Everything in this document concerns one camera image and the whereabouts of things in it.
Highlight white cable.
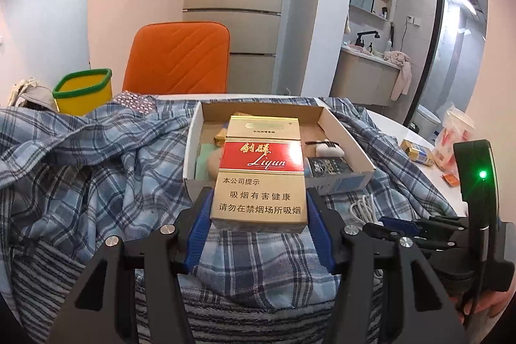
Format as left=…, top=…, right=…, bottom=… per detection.
left=348, top=193, right=380, bottom=226

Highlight red gold cigarette carton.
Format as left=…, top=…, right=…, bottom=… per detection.
left=211, top=116, right=308, bottom=233

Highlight gold cigarette pack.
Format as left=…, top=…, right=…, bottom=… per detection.
left=213, top=112, right=250, bottom=148

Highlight person's right hand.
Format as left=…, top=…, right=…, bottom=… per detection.
left=469, top=280, right=515, bottom=335

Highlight grey striped fabric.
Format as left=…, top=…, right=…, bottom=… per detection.
left=9, top=238, right=384, bottom=344

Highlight orange small packet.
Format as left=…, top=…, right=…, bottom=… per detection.
left=442, top=174, right=460, bottom=188

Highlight gold pack on table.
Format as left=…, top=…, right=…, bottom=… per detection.
left=401, top=140, right=435, bottom=167

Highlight pink plastic bag cup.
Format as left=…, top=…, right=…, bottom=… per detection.
left=433, top=106, right=475, bottom=175

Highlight white toilet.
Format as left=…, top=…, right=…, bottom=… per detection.
left=411, top=104, right=442, bottom=143

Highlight blue plaid shirt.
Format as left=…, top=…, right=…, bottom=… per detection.
left=0, top=95, right=459, bottom=308

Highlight white cardboard tray box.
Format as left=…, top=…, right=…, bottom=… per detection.
left=183, top=101, right=375, bottom=200

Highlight green paper card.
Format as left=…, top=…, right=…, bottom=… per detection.
left=194, top=143, right=219, bottom=181

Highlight black small box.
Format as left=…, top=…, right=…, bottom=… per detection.
left=305, top=157, right=352, bottom=178

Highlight pink towel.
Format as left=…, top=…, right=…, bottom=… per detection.
left=384, top=51, right=412, bottom=101

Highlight bathroom vanity cabinet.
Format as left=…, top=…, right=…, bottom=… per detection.
left=331, top=46, right=400, bottom=107

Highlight sequin patterned pouch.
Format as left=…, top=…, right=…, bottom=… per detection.
left=113, top=91, right=156, bottom=114

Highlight yellow bin green rim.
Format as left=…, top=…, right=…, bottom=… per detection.
left=53, top=68, right=113, bottom=116

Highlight grey clothes pile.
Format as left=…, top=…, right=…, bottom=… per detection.
left=7, top=78, right=59, bottom=113

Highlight black faucet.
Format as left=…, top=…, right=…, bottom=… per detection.
left=354, top=30, right=382, bottom=48

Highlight orange chair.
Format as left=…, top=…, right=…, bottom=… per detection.
left=123, top=22, right=230, bottom=95

